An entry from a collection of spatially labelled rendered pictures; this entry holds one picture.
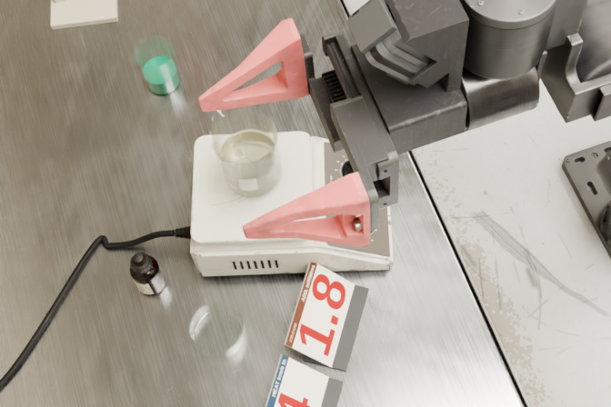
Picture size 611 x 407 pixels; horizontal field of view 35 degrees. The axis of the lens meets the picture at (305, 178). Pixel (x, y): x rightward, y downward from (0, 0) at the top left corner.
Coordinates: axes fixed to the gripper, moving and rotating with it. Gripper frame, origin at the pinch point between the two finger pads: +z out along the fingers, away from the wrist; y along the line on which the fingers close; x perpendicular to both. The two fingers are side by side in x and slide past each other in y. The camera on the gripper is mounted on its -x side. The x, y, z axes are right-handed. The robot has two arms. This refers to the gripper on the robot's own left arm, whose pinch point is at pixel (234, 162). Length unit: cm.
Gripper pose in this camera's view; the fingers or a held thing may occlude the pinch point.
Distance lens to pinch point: 61.3
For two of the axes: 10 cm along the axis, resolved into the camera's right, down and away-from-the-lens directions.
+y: 3.2, 8.3, -4.5
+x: 0.7, 4.6, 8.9
